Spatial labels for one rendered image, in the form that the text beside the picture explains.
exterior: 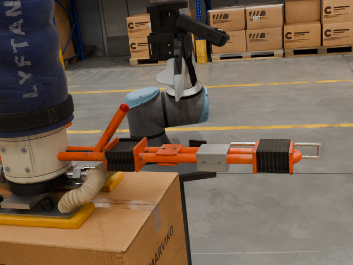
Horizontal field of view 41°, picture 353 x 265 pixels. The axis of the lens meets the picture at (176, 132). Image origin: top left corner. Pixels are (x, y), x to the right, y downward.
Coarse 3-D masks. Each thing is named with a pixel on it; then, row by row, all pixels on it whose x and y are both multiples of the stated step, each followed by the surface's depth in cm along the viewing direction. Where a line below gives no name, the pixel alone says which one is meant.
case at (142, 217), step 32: (0, 192) 132; (64, 192) 128; (128, 192) 124; (160, 192) 122; (96, 224) 109; (128, 224) 108; (160, 224) 118; (0, 256) 108; (32, 256) 105; (64, 256) 103; (96, 256) 100; (128, 256) 99; (160, 256) 119
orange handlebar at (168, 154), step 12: (168, 144) 114; (0, 156) 121; (60, 156) 116; (72, 156) 115; (84, 156) 114; (96, 156) 114; (144, 156) 110; (156, 156) 109; (168, 156) 108; (180, 156) 108; (192, 156) 107; (228, 156) 105; (240, 156) 104; (300, 156) 102
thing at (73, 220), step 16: (0, 208) 117; (32, 208) 115; (48, 208) 113; (80, 208) 114; (0, 224) 114; (16, 224) 112; (32, 224) 111; (48, 224) 109; (64, 224) 108; (80, 224) 109
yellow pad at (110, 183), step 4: (120, 172) 132; (112, 176) 130; (116, 176) 130; (120, 176) 131; (108, 180) 128; (112, 180) 128; (116, 180) 129; (120, 180) 131; (104, 184) 126; (108, 184) 126; (112, 184) 126; (116, 184) 128; (104, 188) 125; (108, 188) 125; (112, 188) 126
